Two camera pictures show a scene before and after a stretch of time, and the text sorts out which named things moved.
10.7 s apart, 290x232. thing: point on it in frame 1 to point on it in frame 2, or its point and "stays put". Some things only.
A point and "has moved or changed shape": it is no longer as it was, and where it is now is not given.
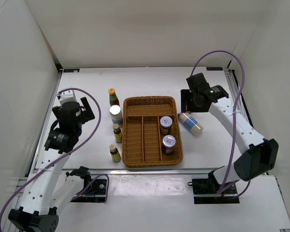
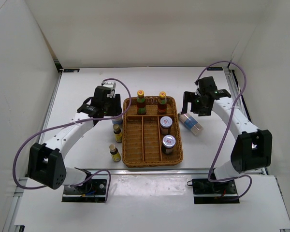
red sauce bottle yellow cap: x=113 y=99 has moved or changed shape
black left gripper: x=89 y=114 to x=117 y=109
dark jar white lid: x=165 y=124 stays put
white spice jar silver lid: x=189 y=122 stays put
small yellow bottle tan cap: x=118 y=134 stays put
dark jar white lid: x=168 y=141 stays put
